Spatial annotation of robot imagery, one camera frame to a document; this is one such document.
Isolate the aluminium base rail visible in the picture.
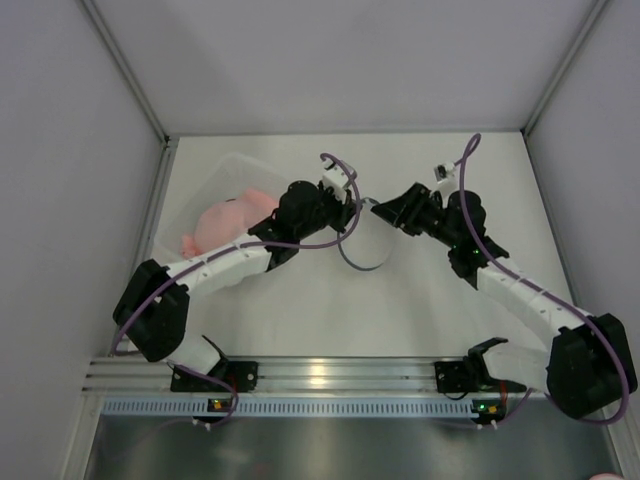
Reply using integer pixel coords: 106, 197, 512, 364
82, 355, 626, 397

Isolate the slotted cable duct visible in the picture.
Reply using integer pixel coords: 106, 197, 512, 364
102, 397, 500, 419

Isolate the left aluminium frame post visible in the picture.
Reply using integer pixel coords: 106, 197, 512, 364
82, 0, 174, 144

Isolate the round mesh laundry bag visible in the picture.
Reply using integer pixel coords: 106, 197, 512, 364
338, 197, 397, 272

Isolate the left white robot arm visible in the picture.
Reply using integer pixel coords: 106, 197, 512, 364
113, 181, 361, 376

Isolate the right aluminium frame post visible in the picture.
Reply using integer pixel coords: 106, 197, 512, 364
520, 0, 612, 141

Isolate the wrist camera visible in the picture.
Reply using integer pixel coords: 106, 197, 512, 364
434, 162, 458, 190
321, 160, 357, 194

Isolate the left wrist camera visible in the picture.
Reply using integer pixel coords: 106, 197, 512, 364
321, 160, 357, 194

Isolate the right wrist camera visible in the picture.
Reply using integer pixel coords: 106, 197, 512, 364
434, 162, 458, 190

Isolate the aluminium frame post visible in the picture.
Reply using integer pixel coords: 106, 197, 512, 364
82, 0, 174, 144
520, 0, 612, 141

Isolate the white plastic basket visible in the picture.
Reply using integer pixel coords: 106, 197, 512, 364
154, 153, 289, 296

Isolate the pink garment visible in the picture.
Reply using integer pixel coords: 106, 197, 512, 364
181, 188, 278, 259

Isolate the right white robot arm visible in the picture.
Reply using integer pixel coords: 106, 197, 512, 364
372, 183, 638, 420

